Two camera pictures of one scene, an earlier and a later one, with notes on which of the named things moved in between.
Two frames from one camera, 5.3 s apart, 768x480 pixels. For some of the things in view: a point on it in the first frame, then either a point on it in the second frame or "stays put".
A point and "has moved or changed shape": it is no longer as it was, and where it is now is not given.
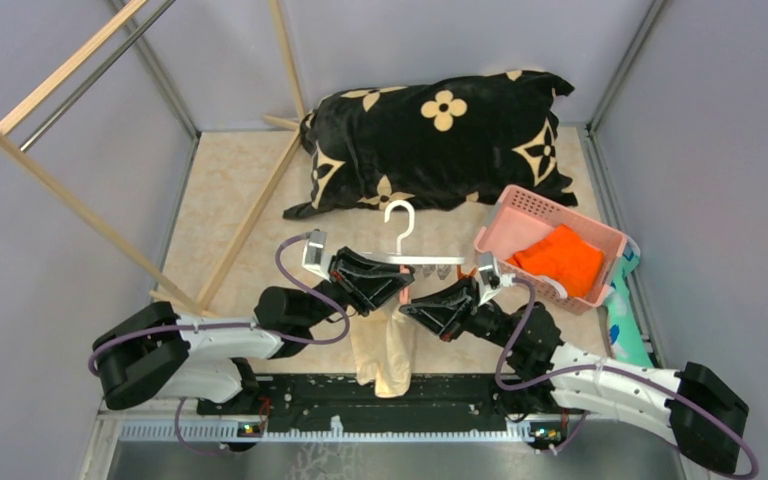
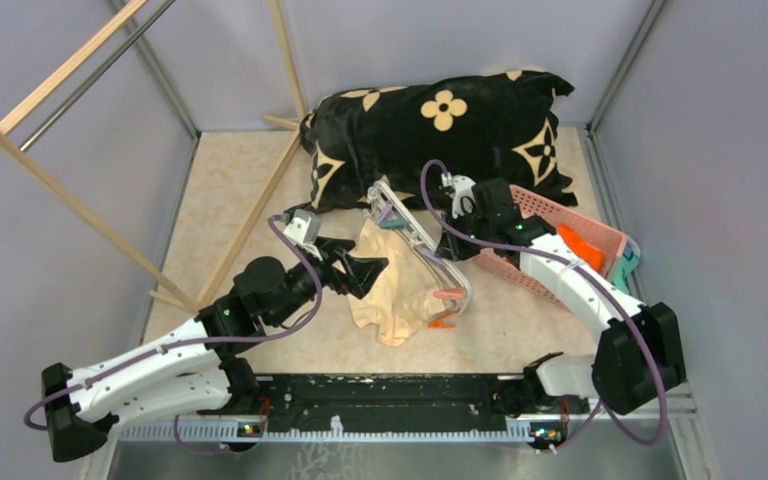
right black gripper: [448, 311] -> [450, 247]
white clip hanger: [406, 258] has moved or changed shape
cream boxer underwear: [383, 344] -> [399, 293]
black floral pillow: [488, 137] stays put
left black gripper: [366, 283] stays put
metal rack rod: [49, 122] stays put
